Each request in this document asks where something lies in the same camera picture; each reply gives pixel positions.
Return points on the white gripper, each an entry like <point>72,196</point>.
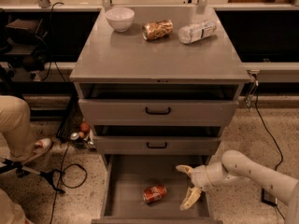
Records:
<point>201,177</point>

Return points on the red coke can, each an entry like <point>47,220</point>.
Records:
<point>154,193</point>

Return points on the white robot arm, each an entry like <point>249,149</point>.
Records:
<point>233,166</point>

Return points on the grey middle drawer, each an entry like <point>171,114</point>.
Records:
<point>156,145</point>

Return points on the grey open bottom drawer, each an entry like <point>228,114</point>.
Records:
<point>129,175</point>

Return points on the grey drawer cabinet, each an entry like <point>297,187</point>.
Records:
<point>125,66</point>

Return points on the grey top drawer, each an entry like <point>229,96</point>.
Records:
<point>157,112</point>

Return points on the brown patterned can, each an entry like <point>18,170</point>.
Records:
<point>157,29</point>

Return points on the black power adapter box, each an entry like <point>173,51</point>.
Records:
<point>269,198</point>

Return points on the pile of small objects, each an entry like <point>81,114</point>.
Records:
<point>82,137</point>

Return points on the clear plastic water bottle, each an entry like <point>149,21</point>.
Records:
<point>196,31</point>

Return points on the white red sneaker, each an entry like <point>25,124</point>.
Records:
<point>40,148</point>

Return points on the white bowl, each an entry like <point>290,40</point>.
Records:
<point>120,18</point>

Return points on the black tripod stand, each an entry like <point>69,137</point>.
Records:
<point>23,170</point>

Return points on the person leg beige trousers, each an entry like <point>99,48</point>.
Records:
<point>15,127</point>

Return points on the black equipment on left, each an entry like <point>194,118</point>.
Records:
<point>26,46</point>

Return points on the metal clamp bracket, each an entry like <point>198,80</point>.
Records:
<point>253,85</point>

